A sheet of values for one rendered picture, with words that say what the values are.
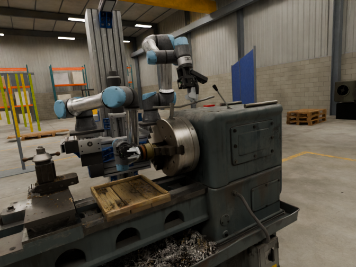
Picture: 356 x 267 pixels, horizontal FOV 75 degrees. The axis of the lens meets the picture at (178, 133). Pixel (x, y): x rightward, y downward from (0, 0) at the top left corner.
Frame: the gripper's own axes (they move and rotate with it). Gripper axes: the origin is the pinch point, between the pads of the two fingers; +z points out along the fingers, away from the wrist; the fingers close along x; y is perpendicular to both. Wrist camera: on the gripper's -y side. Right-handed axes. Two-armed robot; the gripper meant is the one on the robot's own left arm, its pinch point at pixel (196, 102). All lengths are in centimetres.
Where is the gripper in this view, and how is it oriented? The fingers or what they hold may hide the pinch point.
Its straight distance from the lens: 126.2
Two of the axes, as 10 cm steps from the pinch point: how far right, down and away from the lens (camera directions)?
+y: -8.6, 1.5, -4.9
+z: 1.9, 9.8, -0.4
